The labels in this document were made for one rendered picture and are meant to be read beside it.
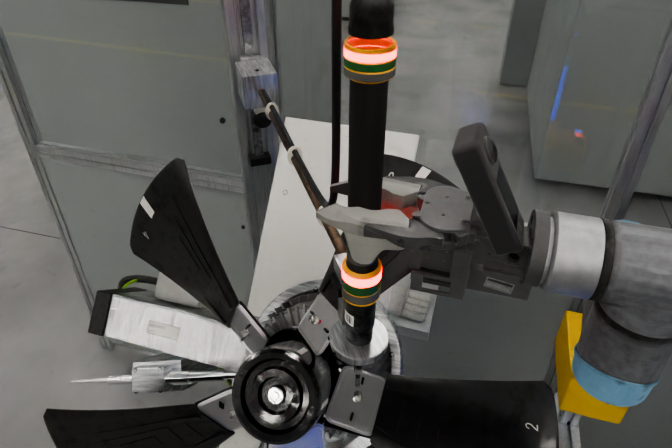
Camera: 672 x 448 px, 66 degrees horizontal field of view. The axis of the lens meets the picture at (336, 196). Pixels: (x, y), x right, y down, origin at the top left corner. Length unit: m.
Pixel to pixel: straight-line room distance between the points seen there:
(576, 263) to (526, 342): 1.17
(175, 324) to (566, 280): 0.65
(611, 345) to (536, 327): 1.05
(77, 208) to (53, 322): 0.88
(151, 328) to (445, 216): 0.62
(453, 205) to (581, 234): 0.11
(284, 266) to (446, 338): 0.82
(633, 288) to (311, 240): 0.60
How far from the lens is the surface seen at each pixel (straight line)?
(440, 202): 0.50
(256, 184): 1.29
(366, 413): 0.73
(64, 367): 2.52
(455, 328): 1.64
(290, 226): 0.97
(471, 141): 0.43
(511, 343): 1.66
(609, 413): 1.05
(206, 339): 0.91
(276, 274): 0.98
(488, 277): 0.52
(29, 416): 2.43
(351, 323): 0.60
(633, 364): 0.56
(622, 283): 0.50
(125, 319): 0.99
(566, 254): 0.48
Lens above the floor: 1.80
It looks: 34 degrees down
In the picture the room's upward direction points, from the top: straight up
